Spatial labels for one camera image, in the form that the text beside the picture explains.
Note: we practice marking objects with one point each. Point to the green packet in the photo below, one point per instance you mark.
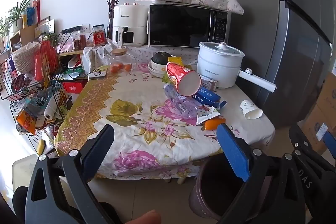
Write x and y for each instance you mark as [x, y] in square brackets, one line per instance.
[165, 78]

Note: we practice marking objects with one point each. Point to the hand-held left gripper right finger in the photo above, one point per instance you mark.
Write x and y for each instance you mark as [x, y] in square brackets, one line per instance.
[232, 150]

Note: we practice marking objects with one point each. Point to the small white blue carton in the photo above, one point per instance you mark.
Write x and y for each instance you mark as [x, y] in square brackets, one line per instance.
[210, 82]

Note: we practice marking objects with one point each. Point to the floral tablecloth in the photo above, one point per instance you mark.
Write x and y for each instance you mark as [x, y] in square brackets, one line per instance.
[131, 113]

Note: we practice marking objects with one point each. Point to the woven basket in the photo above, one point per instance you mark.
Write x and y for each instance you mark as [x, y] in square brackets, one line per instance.
[25, 56]

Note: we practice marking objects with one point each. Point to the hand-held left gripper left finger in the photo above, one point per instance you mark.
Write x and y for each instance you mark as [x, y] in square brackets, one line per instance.
[98, 150]

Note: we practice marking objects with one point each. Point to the chili jar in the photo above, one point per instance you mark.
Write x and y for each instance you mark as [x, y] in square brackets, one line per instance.
[76, 42]
[83, 39]

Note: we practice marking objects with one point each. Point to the red instant noodle cup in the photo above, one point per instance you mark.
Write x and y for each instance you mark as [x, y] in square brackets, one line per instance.
[181, 77]

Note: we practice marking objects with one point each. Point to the white snack wrapper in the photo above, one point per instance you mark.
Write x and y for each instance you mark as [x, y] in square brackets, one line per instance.
[207, 115]

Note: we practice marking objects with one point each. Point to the red carton box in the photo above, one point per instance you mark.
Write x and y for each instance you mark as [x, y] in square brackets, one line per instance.
[73, 87]

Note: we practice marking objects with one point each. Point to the white wall socket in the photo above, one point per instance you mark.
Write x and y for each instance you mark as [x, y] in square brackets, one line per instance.
[86, 27]

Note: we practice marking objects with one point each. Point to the yellow packet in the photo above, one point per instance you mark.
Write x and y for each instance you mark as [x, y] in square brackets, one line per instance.
[175, 60]

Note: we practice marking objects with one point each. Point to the glass jar with bamboo lid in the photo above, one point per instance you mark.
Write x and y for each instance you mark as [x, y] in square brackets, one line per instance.
[122, 57]

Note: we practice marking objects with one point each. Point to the white electric cooking pot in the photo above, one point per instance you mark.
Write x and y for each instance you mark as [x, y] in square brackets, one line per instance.
[218, 66]

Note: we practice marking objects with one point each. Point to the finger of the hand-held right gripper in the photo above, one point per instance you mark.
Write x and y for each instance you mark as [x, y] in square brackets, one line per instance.
[329, 140]
[300, 138]

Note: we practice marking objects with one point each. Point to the small red tomato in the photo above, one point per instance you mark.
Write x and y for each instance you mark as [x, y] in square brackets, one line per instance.
[120, 66]
[127, 67]
[113, 69]

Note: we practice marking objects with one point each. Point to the glass vase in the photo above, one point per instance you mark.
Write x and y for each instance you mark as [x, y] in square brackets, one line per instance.
[110, 26]

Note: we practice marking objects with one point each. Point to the blue carton box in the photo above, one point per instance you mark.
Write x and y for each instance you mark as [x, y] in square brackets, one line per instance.
[208, 96]

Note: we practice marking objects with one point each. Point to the white square timer device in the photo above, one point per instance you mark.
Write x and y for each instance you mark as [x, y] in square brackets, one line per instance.
[98, 74]

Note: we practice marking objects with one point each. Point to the white paper roll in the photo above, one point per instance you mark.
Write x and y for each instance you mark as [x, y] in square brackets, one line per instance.
[50, 109]

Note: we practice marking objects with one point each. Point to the red label spice jar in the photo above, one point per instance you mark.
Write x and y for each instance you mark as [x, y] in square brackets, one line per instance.
[98, 36]

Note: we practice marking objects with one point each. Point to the green potted plant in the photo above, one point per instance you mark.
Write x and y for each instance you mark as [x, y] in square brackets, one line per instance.
[15, 14]

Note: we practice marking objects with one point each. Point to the orange wrapper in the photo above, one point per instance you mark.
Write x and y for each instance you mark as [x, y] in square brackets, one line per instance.
[214, 123]

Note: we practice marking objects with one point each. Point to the black power strip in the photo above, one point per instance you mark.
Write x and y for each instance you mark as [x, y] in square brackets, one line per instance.
[71, 29]

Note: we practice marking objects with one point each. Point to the grey refrigerator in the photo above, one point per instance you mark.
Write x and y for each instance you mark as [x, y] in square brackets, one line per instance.
[283, 43]

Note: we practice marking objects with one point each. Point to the clear plastic bottle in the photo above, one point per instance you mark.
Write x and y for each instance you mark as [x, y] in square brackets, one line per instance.
[179, 104]

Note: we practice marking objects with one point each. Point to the person's left hand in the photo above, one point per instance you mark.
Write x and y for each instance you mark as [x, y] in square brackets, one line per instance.
[143, 217]

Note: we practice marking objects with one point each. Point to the white paper cup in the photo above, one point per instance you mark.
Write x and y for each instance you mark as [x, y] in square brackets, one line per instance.
[249, 109]

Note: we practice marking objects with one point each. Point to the white air fryer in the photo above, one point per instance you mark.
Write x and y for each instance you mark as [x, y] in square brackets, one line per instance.
[130, 22]

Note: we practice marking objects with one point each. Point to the dark brown trash bin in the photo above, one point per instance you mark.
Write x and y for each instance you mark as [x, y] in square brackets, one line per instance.
[207, 187]

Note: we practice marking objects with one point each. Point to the green kabocha squash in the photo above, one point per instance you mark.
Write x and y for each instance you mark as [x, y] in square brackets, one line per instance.
[161, 57]

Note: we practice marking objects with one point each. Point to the black microwave oven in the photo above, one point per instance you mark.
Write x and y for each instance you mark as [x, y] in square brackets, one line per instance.
[181, 24]

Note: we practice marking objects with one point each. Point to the white storage bin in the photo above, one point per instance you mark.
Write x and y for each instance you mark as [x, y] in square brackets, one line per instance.
[19, 169]

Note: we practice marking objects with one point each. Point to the orange snack bag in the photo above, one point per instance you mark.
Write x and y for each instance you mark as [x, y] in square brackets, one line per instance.
[26, 121]

